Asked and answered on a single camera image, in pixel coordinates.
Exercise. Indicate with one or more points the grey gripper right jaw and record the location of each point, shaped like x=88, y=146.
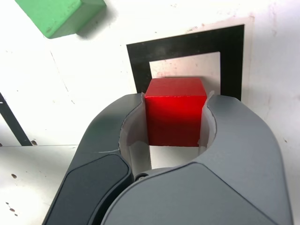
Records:
x=234, y=175

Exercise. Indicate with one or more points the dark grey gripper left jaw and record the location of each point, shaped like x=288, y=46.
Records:
x=93, y=175

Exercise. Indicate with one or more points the red cube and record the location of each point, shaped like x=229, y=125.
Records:
x=175, y=117

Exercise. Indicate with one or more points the green cube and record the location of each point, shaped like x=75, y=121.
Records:
x=58, y=16

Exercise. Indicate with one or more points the black tape square outline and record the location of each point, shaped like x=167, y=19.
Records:
x=187, y=44

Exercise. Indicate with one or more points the black tape strip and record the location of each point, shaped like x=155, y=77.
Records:
x=14, y=122

